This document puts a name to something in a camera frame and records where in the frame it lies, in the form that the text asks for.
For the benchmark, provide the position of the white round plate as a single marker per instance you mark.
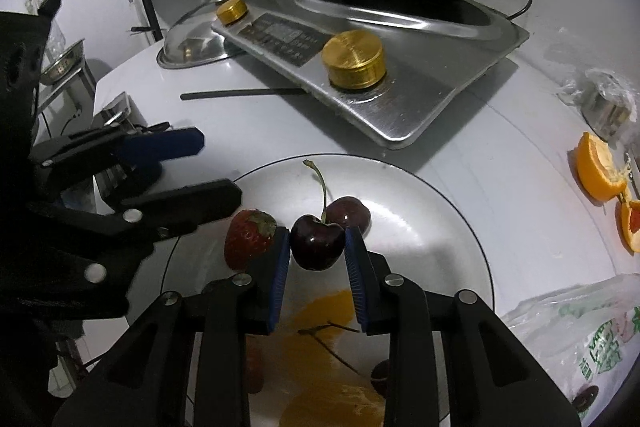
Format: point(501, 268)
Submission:
point(425, 257)

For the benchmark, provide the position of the clear printed plastic bag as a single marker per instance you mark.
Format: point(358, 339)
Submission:
point(575, 322)

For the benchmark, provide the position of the orange peel with red flesh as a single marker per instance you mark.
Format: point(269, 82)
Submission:
point(632, 227)

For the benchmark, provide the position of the steel colander bowl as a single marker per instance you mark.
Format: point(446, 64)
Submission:
point(62, 64)

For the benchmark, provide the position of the single orange segment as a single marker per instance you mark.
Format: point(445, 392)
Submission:
point(320, 312)

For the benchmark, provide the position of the orange peel half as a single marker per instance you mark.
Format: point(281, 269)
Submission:
point(595, 172)

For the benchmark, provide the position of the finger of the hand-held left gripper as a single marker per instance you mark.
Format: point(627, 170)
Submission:
point(190, 202)
point(165, 144)

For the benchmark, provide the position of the small gold cooker knob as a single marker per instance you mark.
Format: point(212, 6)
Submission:
point(232, 11)

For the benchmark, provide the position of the joined orange segments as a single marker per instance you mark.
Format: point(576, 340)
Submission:
point(330, 407)

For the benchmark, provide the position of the dark cherry with stem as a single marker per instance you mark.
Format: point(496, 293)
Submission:
point(315, 247)

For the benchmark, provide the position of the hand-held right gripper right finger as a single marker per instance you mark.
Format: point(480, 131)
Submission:
point(356, 287)

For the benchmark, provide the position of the steel wok lid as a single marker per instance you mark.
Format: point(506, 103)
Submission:
point(190, 42)

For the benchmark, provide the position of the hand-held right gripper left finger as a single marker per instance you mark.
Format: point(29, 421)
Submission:
point(280, 287)

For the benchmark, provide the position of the black chopstick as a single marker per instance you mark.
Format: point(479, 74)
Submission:
point(240, 94)

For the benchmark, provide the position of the large gold cooker knob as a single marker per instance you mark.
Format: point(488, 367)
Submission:
point(354, 59)

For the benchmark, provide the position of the steel induction cooker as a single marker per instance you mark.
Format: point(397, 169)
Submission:
point(440, 77)

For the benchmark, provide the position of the silver phone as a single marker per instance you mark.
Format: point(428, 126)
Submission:
point(112, 109)

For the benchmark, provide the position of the crumpled clear plastic wrap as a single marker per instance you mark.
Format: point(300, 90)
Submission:
point(572, 89)

